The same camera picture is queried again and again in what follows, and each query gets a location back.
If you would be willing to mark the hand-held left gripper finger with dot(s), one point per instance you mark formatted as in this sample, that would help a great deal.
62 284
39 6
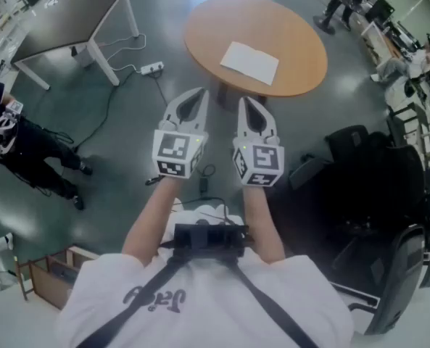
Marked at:
174 103
204 114

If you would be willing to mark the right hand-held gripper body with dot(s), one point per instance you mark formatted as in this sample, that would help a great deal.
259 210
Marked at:
267 160

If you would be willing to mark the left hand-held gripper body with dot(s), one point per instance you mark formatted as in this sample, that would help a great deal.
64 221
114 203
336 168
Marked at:
173 147

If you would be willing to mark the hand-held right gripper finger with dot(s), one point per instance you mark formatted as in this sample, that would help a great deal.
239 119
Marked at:
242 122
267 118

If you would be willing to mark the person's right forearm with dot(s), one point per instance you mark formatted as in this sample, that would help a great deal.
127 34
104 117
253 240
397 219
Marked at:
261 223

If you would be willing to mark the person's left forearm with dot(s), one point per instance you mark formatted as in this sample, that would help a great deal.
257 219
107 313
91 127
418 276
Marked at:
149 223

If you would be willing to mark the white power strip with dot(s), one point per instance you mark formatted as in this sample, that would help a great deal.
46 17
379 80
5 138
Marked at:
151 68

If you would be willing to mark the round wooden table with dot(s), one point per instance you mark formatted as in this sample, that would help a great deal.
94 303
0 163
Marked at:
254 24

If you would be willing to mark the black chest-mounted device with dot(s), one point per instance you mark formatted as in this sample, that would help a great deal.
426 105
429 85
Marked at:
203 239

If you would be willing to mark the black office chair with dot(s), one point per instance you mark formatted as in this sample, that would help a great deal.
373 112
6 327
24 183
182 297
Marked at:
396 277
363 180

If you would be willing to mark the white waste bin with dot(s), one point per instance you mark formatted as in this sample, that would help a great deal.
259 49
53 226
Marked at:
84 56

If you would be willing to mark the black round stand base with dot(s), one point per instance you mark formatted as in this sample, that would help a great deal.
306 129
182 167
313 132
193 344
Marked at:
324 24

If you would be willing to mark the dark table with white legs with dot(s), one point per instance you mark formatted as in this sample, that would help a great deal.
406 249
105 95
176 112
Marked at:
77 20

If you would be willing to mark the black computer monitor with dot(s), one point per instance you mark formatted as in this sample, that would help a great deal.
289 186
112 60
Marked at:
379 11

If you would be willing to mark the person's white t-shirt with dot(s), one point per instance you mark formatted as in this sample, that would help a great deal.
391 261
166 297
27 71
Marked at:
207 303

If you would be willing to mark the wooden shelf crate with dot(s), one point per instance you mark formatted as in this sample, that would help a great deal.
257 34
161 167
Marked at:
51 281

